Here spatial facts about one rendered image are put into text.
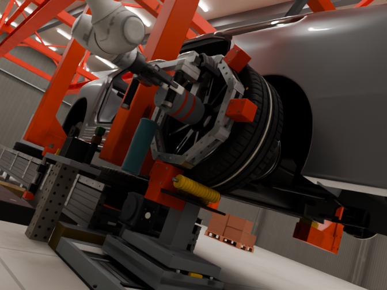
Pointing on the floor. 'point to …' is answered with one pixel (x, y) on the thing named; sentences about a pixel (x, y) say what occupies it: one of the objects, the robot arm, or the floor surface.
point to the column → (52, 202)
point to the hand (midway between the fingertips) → (173, 87)
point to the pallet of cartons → (231, 233)
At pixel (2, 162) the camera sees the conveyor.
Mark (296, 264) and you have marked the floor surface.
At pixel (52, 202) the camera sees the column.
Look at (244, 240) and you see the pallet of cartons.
